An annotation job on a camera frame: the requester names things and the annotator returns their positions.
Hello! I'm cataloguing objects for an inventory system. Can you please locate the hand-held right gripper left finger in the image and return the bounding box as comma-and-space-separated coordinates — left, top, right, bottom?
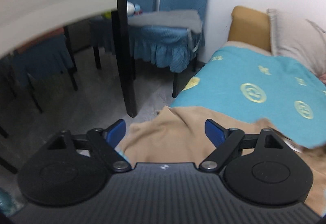
44, 119, 132, 172

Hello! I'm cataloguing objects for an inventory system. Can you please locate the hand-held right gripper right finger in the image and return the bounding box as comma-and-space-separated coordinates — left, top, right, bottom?
199, 119, 286, 172

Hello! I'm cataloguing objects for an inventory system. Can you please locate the tan skeleton print shirt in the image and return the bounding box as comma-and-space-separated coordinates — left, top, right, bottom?
116, 105, 326, 217

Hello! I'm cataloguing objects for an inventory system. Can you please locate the bed with teal patterned sheet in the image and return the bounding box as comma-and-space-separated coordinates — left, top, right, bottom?
169, 41, 326, 149

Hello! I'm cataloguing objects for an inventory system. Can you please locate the tan padded headboard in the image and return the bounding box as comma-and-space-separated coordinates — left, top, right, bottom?
227, 5, 272, 52

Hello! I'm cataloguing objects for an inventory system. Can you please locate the grey pillow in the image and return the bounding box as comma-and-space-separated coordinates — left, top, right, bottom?
266, 8, 326, 75

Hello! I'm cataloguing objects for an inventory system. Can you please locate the grey seat cushion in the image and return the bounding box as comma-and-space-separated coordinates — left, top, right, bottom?
127, 9, 203, 33

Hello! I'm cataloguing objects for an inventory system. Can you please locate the white and blue toy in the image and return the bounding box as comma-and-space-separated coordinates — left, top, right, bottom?
127, 1, 143, 15

